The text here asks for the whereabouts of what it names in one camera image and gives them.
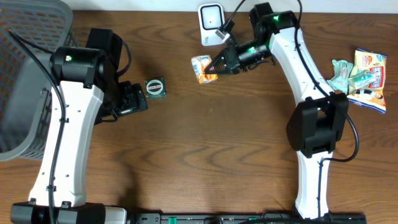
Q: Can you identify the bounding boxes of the yellow snack chip bag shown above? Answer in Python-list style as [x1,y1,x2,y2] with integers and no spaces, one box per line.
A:
[347,49,387,114]

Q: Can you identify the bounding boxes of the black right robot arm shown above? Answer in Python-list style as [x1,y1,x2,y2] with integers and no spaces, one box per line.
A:
[204,2,348,220]

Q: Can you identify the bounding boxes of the dark green round-label box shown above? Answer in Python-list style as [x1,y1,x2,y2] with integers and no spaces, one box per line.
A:
[145,77,167,100]

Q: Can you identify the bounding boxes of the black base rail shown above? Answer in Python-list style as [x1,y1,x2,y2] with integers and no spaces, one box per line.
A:
[126,212,367,224]

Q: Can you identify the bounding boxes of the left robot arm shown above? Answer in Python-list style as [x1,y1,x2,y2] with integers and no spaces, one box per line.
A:
[10,28,148,224]

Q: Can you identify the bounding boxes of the white barcode scanner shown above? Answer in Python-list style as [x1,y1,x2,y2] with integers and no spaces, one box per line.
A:
[198,3,225,47]

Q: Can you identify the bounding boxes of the grey plastic mesh basket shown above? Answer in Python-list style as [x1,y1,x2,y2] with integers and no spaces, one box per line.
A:
[1,0,77,161]

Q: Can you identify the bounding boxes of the orange tissue pack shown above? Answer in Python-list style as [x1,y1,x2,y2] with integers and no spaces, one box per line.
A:
[191,55,218,84]

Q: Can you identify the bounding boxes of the mint green wipes pack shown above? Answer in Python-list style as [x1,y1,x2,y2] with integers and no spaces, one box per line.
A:
[327,60,354,95]

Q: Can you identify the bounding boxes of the teal tissue pack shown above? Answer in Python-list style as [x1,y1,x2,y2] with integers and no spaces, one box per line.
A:
[348,70,376,89]

